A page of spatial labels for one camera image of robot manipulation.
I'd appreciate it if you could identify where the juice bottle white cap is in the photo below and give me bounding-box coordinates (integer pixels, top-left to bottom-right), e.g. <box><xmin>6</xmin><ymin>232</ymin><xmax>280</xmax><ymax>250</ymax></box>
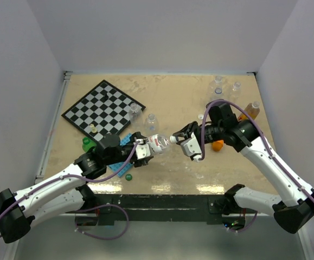
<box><xmin>169</xmin><ymin>136</ymin><xmax>178</xmax><ymax>144</ymax></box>

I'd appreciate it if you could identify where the juice bottle with white label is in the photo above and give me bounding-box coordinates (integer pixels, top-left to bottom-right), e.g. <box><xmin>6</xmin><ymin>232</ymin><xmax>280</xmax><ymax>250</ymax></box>
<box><xmin>146</xmin><ymin>134</ymin><xmax>171</xmax><ymax>155</ymax></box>

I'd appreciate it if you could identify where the green bottle cap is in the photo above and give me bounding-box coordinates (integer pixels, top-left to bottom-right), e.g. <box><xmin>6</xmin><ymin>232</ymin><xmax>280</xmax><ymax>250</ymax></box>
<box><xmin>125</xmin><ymin>174</ymin><xmax>133</xmax><ymax>181</ymax></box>

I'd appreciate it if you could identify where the green plastic bottle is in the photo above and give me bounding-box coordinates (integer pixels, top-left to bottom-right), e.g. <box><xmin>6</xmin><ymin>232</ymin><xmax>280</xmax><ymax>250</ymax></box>
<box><xmin>82</xmin><ymin>137</ymin><xmax>96</xmax><ymax>152</ymax></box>

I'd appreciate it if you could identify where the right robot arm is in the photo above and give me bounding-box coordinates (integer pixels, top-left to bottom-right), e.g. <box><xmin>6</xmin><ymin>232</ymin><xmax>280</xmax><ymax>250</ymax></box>
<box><xmin>170</xmin><ymin>99</ymin><xmax>314</xmax><ymax>233</ymax></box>

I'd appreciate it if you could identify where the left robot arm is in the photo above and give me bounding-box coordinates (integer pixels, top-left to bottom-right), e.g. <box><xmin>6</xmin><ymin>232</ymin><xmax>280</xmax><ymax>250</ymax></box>
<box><xmin>0</xmin><ymin>132</ymin><xmax>152</xmax><ymax>244</ymax></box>

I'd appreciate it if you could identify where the blue label water bottle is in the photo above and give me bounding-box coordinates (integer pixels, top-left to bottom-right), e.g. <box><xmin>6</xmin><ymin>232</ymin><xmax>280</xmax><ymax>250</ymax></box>
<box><xmin>206</xmin><ymin>87</ymin><xmax>223</xmax><ymax>103</ymax></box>

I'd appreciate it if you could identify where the clear bottle back row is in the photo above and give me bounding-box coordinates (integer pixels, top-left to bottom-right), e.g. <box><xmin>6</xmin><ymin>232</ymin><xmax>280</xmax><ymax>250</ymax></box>
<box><xmin>208</xmin><ymin>75</ymin><xmax>223</xmax><ymax>90</ymax></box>

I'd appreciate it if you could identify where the orange tea bottle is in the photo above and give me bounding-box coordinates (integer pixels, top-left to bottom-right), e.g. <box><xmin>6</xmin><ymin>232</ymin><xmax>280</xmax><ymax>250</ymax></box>
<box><xmin>238</xmin><ymin>101</ymin><xmax>260</xmax><ymax>121</ymax></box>

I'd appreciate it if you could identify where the blue studded baseplate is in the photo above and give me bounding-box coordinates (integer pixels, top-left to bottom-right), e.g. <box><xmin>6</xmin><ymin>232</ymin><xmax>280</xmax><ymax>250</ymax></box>
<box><xmin>108</xmin><ymin>133</ymin><xmax>133</xmax><ymax>178</ymax></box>

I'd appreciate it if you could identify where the orange plastic carrot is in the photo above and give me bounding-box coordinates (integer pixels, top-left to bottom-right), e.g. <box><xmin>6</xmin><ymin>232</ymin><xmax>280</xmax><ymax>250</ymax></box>
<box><xmin>212</xmin><ymin>140</ymin><xmax>224</xmax><ymax>152</ymax></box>

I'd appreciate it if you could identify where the black white chessboard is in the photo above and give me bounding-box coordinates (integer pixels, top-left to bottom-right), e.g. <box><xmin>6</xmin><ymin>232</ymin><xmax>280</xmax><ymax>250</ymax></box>
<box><xmin>62</xmin><ymin>80</ymin><xmax>146</xmax><ymax>141</ymax></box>

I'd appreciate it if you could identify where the cream chess piece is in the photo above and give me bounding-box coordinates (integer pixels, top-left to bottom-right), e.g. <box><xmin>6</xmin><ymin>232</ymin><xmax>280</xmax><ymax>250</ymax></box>
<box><xmin>90</xmin><ymin>124</ymin><xmax>98</xmax><ymax>133</ymax></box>

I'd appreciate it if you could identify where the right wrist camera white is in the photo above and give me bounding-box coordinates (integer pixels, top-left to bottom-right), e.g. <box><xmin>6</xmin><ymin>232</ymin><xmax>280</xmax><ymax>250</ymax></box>
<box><xmin>180</xmin><ymin>133</ymin><xmax>202</xmax><ymax>162</ymax></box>

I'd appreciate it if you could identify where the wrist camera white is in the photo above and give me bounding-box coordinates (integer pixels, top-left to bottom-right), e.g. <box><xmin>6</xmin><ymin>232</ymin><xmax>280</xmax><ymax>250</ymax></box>
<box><xmin>135</xmin><ymin>139</ymin><xmax>152</xmax><ymax>160</ymax></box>
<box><xmin>180</xmin><ymin>133</ymin><xmax>202</xmax><ymax>162</ymax></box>

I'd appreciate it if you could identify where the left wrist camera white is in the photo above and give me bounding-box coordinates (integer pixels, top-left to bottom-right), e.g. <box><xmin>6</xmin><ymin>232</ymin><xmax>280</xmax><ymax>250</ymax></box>
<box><xmin>135</xmin><ymin>139</ymin><xmax>152</xmax><ymax>160</ymax></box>

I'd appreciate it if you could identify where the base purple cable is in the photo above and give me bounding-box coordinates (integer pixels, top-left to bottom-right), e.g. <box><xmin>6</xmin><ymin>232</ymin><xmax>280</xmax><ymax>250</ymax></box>
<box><xmin>74</xmin><ymin>204</ymin><xmax>128</xmax><ymax>240</ymax></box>

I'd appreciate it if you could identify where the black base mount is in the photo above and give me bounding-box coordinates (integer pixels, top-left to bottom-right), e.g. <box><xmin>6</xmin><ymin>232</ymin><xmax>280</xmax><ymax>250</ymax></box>
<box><xmin>71</xmin><ymin>194</ymin><xmax>253</xmax><ymax>225</ymax></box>

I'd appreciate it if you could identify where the aluminium frame rail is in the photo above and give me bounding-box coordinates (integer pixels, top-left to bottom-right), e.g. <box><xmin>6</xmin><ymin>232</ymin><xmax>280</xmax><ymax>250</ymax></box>
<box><xmin>42</xmin><ymin>70</ymin><xmax>73</xmax><ymax>152</ymax></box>

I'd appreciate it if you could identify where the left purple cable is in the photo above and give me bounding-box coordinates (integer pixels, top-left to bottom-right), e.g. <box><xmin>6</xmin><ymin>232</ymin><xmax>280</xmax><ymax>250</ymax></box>
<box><xmin>0</xmin><ymin>139</ymin><xmax>144</xmax><ymax>241</ymax></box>

